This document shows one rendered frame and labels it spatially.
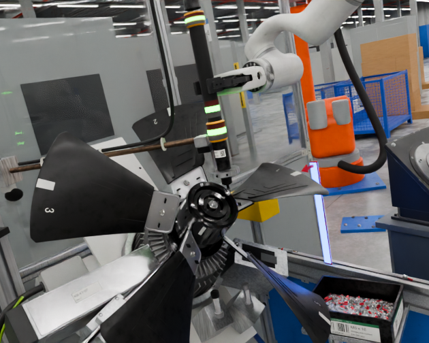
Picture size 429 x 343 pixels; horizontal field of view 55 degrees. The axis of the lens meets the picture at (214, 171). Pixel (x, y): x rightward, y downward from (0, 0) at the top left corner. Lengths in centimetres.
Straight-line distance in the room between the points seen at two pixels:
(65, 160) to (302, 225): 176
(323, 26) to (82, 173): 62
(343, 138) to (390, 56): 428
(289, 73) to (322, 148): 371
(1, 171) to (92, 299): 46
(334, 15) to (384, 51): 792
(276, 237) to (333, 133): 267
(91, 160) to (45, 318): 31
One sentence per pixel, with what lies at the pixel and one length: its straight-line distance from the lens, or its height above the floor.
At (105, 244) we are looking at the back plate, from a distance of 108.
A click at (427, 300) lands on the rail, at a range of 123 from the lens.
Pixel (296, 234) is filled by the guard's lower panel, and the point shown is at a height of 55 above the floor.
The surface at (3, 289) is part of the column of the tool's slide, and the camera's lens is 134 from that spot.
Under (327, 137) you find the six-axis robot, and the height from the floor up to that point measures 61.
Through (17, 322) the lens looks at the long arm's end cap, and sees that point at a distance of 87.
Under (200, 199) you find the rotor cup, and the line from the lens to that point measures 87.
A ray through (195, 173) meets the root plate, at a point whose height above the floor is 127.
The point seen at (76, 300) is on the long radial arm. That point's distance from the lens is 89.
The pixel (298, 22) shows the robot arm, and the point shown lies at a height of 157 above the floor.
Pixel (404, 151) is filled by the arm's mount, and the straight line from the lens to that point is 140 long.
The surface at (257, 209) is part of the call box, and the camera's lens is 139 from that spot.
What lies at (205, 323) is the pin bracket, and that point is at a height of 94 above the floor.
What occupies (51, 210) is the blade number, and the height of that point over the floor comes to 129.
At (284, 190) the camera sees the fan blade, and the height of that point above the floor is 118.
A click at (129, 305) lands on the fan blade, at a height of 115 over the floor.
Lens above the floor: 148
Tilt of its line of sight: 12 degrees down
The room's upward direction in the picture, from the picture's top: 11 degrees counter-clockwise
